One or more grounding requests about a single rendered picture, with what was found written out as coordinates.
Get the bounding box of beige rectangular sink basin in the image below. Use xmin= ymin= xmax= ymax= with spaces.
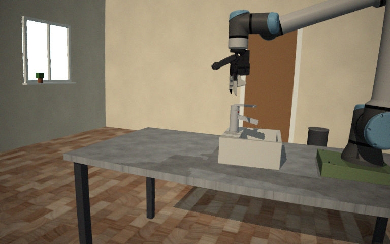
xmin=218 ymin=127 xmax=282 ymax=170

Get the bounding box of grey mixer tap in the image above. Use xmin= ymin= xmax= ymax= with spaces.
xmin=229 ymin=104 xmax=258 ymax=133

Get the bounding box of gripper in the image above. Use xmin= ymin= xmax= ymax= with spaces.
xmin=229 ymin=49 xmax=250 ymax=96

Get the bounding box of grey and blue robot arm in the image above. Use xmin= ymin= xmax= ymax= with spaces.
xmin=228 ymin=0 xmax=390 ymax=167

